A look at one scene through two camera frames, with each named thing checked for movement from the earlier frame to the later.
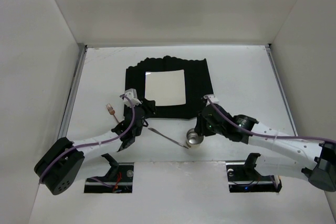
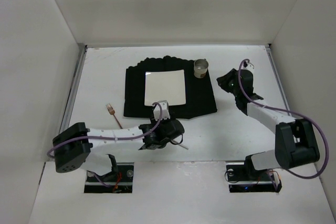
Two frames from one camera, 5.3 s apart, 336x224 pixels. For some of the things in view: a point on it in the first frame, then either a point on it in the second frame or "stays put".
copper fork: (111, 111) stays put
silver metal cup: (192, 139) -> (200, 67)
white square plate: (166, 87) stays put
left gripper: (146, 106) -> (171, 130)
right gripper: (200, 126) -> (226, 81)
